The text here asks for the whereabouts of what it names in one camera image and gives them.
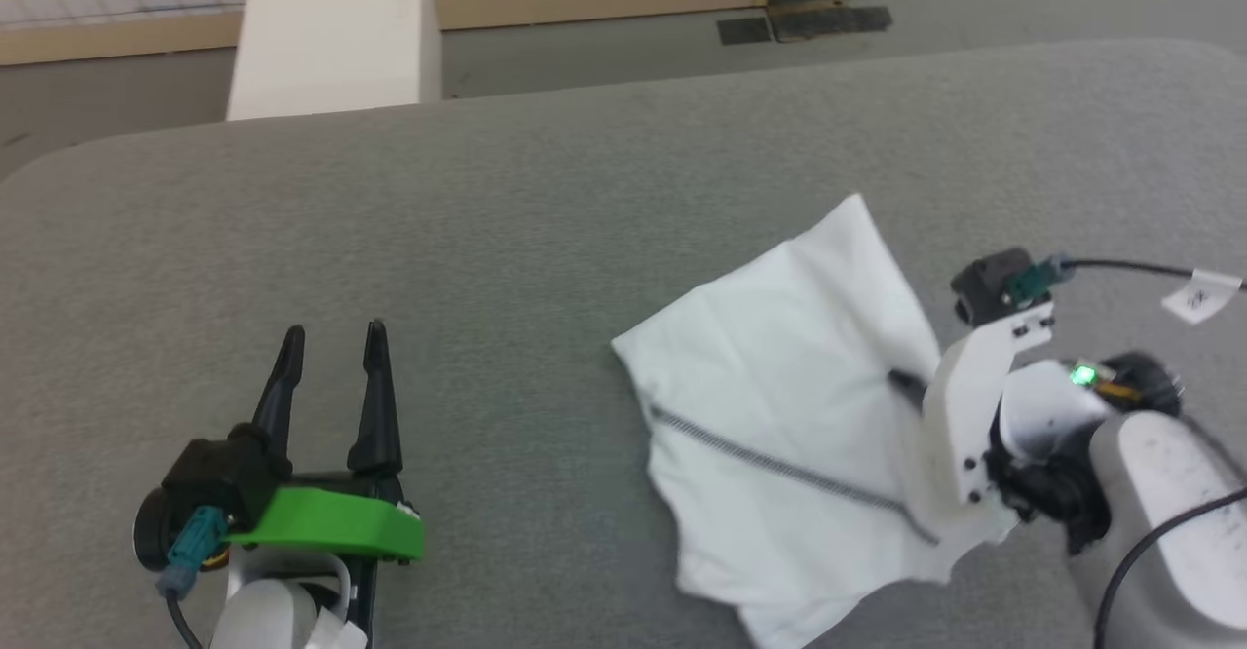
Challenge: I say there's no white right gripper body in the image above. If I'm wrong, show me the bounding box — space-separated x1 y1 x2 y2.
920 302 1059 534

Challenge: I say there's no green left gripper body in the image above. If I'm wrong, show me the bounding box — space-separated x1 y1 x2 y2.
225 477 426 631

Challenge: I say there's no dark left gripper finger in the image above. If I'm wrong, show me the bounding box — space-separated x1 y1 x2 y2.
251 325 307 457
347 320 404 480

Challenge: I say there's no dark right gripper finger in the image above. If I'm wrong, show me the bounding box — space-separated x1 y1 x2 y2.
888 368 929 409

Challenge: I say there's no white garment with grey stitching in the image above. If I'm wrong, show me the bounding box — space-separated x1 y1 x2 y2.
611 193 1020 649

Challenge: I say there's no grey upholstered sofa surface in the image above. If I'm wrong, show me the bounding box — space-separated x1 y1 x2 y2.
0 38 1247 649

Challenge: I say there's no white rectangular box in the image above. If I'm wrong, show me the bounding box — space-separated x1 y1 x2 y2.
225 0 442 123

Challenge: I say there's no small black floor mat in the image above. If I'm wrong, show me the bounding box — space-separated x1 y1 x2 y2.
717 17 775 47

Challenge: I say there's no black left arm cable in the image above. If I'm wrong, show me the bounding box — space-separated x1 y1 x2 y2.
159 571 208 649

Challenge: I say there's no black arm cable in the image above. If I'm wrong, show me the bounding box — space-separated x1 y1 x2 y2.
1057 256 1247 649
159 571 208 649

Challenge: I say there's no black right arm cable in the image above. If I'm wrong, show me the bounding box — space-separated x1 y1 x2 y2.
1057 256 1247 649

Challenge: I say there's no white cable label tag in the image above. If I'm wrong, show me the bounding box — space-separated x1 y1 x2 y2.
1161 273 1244 325

